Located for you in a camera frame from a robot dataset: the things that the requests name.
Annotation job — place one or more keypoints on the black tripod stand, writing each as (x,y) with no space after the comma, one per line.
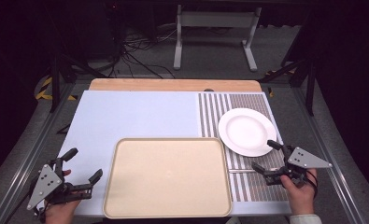
(57,77)
(303,73)

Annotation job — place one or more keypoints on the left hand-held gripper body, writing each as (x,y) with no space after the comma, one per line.
(45,184)

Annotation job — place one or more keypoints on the wooden board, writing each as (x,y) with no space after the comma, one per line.
(174,85)

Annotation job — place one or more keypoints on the yellow and black floor tape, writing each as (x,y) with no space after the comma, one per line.
(47,90)

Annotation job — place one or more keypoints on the person's right hand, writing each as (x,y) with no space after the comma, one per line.
(300,194)

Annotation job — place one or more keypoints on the beige plastic tray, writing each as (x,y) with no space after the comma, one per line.
(167,178)

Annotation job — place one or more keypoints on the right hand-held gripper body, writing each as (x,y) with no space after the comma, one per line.
(302,159)

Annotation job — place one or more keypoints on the white round plate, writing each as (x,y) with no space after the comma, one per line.
(247,132)

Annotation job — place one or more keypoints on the aluminium floor rail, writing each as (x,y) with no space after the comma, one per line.
(26,155)
(328,155)

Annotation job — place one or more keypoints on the person's left hand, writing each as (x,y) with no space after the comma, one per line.
(60,211)

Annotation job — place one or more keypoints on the white metal stand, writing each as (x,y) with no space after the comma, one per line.
(215,19)

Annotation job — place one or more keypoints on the grey striped placemat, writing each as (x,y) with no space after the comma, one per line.
(250,102)

